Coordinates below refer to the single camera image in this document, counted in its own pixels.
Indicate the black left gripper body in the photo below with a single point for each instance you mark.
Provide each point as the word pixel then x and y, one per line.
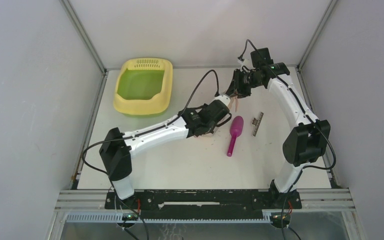
pixel 209 128

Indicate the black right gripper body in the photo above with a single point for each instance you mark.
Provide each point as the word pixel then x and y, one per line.
pixel 244 82

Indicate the peach cat litter bag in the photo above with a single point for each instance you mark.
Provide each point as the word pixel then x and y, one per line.
pixel 234 101

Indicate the magenta plastic scoop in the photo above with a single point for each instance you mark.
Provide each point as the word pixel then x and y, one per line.
pixel 235 131

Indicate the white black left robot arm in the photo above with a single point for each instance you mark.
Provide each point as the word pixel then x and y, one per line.
pixel 119 148

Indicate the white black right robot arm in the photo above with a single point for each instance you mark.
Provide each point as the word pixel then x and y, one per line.
pixel 308 137

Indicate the yellow green litter box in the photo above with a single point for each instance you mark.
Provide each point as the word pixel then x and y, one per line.
pixel 143 87

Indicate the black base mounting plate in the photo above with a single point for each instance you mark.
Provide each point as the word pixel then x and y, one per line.
pixel 240 204

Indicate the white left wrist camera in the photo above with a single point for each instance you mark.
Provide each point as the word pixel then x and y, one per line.
pixel 225 99

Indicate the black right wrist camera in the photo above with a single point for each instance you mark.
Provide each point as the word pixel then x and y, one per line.
pixel 261 57

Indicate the aluminium frame rail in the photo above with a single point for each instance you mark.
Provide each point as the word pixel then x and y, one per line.
pixel 93 200

